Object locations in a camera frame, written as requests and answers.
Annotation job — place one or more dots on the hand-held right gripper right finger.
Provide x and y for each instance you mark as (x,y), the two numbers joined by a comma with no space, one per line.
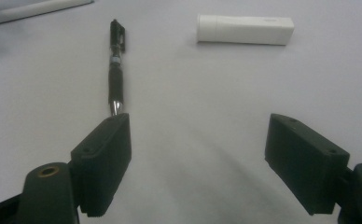
(306,168)

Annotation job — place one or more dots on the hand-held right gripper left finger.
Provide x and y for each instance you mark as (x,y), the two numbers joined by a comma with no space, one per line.
(104,161)

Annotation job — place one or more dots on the black pen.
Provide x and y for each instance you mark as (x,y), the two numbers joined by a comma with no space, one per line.
(116,81)

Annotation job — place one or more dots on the white rectangular case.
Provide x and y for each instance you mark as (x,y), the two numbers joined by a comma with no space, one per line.
(244,29)

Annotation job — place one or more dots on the white marker pen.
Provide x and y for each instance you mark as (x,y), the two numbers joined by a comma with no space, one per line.
(30,11)

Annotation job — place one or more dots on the white table cover board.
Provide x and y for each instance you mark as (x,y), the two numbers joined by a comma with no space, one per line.
(201,93)

